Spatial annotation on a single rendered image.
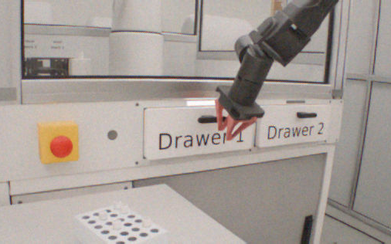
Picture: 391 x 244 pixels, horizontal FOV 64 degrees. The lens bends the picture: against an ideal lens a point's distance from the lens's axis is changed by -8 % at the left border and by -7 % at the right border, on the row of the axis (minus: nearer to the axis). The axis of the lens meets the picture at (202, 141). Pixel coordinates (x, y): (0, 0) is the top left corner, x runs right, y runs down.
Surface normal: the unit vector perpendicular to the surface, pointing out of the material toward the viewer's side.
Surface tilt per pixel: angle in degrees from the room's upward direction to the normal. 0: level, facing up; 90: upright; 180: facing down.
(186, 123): 90
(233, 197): 90
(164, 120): 90
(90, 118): 90
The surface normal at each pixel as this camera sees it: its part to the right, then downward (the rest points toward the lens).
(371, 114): -0.90, 0.05
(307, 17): 0.13, 0.57
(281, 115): 0.52, 0.22
